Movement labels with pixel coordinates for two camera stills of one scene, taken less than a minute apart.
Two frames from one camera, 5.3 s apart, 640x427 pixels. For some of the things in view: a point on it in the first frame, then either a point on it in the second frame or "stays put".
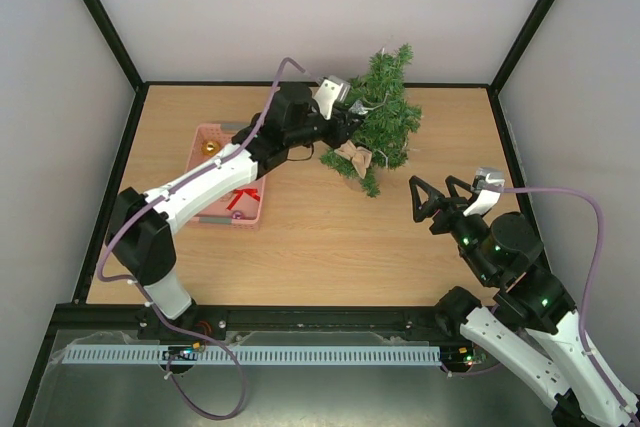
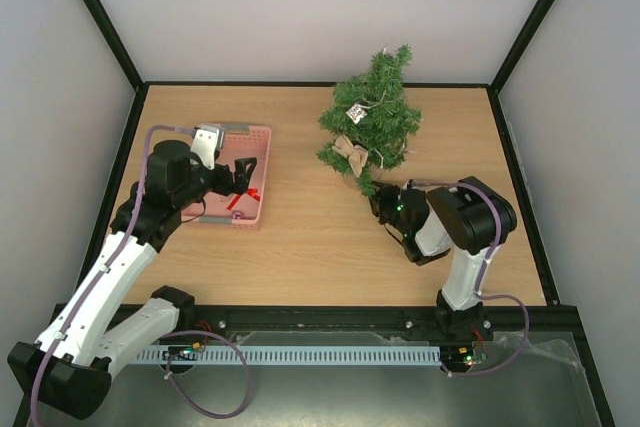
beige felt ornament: (360, 156) stays put
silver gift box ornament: (358, 107) stays put
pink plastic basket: (239, 208) stays put
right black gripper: (447, 212) to (382, 202)
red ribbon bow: (252, 192) stays put
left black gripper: (341, 122) to (225, 187)
